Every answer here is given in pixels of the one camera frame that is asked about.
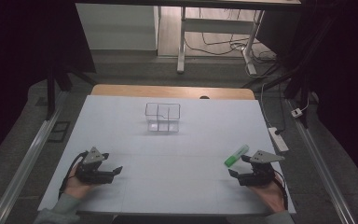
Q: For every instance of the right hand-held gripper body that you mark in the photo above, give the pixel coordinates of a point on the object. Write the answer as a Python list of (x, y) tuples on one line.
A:
[(259, 177)]

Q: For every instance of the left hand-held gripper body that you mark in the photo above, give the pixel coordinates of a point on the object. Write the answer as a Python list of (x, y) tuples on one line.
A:
[(91, 175)]

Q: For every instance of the green highlighter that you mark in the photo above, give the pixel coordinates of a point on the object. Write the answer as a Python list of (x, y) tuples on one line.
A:
[(236, 155)]

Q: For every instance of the person's left hand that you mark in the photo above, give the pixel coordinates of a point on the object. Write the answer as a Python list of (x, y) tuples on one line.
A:
[(74, 188)]

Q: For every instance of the person's right hand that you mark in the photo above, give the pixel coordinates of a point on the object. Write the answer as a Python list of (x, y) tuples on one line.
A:
[(270, 196)]

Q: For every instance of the white power strip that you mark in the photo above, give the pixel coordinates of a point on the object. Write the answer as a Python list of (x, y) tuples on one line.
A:
[(278, 140)]

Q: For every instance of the white table cover sheet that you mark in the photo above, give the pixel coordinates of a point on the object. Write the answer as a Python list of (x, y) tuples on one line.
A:
[(167, 180)]

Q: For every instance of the clear acrylic organizer box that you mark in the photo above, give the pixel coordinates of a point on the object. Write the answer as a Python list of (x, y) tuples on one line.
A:
[(163, 119)]

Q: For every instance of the black tripod stand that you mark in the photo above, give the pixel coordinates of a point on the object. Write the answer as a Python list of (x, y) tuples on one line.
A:
[(56, 84), (292, 77)]

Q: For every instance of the wooden table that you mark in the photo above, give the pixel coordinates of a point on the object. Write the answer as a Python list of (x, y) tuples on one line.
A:
[(167, 90)]

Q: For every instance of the dark curtain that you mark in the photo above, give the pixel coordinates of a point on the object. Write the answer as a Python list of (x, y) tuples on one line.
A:
[(18, 62), (341, 77)]

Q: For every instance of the white cabinet panel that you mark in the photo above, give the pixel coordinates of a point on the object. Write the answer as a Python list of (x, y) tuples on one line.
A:
[(116, 26)]

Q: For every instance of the black rectangular floor frame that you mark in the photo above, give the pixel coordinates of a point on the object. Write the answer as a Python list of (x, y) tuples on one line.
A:
[(59, 132)]

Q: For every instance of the aluminium rail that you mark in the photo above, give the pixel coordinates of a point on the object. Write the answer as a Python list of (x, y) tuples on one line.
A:
[(320, 168), (24, 161)]

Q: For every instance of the white desk frame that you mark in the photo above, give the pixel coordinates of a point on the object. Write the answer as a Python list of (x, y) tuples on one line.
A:
[(217, 26)]

